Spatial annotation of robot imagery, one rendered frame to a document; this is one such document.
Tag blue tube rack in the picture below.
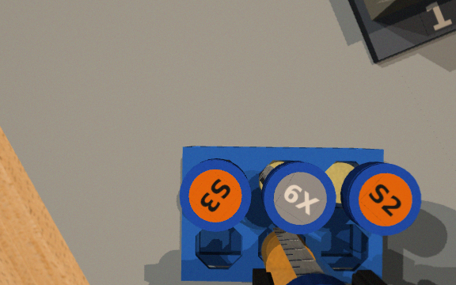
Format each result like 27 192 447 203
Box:
181 146 384 283

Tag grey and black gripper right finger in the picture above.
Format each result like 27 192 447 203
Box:
351 270 387 285

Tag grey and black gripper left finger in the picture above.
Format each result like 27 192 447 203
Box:
253 268 275 285

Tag blue tube cap with orange s2 dot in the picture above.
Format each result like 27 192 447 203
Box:
325 161 421 236

